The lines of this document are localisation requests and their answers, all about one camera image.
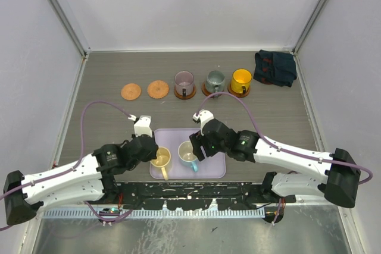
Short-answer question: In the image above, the cream yellow cup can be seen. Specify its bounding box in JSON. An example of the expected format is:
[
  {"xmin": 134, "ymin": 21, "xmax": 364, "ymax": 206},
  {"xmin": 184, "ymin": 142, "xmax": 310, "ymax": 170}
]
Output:
[{"xmin": 151, "ymin": 147, "xmax": 171, "ymax": 181}]

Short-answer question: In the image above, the wooden coaster back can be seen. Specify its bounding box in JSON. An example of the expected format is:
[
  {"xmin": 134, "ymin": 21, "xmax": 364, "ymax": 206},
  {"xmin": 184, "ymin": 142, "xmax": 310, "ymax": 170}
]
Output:
[{"xmin": 202, "ymin": 82, "xmax": 220, "ymax": 98}]

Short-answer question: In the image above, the woven rattan coaster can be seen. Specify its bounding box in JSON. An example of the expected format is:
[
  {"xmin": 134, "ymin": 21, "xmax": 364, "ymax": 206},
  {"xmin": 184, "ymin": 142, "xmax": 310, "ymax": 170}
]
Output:
[
  {"xmin": 147, "ymin": 80, "xmax": 170, "ymax": 99},
  {"xmin": 121, "ymin": 83, "xmax": 141, "ymax": 101}
]

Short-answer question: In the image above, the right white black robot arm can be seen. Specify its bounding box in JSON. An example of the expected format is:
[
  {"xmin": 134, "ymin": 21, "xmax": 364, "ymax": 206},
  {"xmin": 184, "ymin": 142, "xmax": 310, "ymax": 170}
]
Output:
[{"xmin": 189, "ymin": 117, "xmax": 361, "ymax": 208}]

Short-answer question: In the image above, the aluminium rail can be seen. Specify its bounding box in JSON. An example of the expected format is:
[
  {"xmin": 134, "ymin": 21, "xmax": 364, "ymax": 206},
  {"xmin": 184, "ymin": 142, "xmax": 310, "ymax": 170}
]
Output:
[{"xmin": 38, "ymin": 181, "xmax": 354, "ymax": 208}]

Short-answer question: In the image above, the purple translucent cup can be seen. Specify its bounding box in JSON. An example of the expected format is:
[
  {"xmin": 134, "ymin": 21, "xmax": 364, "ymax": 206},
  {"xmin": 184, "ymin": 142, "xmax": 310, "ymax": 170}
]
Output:
[{"xmin": 174, "ymin": 71, "xmax": 194, "ymax": 93}]

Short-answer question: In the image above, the grey green cup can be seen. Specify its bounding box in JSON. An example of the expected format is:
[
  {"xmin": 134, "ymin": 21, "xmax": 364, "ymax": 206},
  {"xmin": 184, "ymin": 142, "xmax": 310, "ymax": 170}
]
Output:
[{"xmin": 205, "ymin": 70, "xmax": 226, "ymax": 93}]

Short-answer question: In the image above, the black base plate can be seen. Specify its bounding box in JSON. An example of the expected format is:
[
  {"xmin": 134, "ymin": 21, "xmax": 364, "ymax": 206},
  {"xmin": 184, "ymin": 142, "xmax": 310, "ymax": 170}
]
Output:
[{"xmin": 89, "ymin": 182, "xmax": 278, "ymax": 211}]

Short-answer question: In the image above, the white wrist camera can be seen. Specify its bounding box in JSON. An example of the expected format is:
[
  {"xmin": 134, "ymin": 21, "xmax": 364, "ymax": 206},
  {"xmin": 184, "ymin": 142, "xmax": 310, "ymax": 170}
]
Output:
[
  {"xmin": 192, "ymin": 109, "xmax": 214, "ymax": 132},
  {"xmin": 128, "ymin": 115, "xmax": 152, "ymax": 137}
]

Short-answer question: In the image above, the lilac plastic tray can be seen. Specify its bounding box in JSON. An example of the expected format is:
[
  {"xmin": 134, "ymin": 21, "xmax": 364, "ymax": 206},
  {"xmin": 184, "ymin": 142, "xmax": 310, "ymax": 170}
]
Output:
[{"xmin": 149, "ymin": 128, "xmax": 226, "ymax": 180}]

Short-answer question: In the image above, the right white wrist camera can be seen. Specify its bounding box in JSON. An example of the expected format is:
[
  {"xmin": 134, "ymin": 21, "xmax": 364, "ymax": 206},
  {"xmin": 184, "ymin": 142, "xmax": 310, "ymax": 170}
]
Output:
[{"xmin": 192, "ymin": 109, "xmax": 214, "ymax": 132}]

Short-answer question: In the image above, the dark wooden coaster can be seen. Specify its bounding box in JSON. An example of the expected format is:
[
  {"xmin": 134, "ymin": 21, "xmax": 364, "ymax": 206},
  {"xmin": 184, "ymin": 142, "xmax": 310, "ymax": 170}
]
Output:
[{"xmin": 174, "ymin": 86, "xmax": 196, "ymax": 100}]

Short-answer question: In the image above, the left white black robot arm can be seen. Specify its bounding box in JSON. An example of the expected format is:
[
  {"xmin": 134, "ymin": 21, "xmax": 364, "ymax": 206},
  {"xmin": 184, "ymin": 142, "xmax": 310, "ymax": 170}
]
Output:
[{"xmin": 1, "ymin": 134, "xmax": 158, "ymax": 227}]

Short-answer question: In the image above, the white cup blue handle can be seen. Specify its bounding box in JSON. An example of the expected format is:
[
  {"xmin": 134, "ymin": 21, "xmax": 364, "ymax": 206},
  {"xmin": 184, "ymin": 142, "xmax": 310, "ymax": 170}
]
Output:
[{"xmin": 178, "ymin": 141, "xmax": 198, "ymax": 172}]

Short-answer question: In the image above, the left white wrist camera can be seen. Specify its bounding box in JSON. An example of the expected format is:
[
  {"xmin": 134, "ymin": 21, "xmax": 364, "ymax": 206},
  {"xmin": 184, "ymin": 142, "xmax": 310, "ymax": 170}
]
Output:
[{"xmin": 128, "ymin": 115, "xmax": 152, "ymax": 137}]

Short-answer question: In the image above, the dark blue folded cloth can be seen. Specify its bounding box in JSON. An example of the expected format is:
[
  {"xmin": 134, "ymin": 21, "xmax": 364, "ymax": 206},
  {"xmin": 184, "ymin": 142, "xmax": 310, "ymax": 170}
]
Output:
[{"xmin": 253, "ymin": 50, "xmax": 297, "ymax": 87}]

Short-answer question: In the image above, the grey slotted cable duct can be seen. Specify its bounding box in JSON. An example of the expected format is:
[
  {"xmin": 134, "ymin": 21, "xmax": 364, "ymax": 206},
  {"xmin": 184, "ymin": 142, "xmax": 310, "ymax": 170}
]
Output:
[{"xmin": 42, "ymin": 207, "xmax": 266, "ymax": 219}]

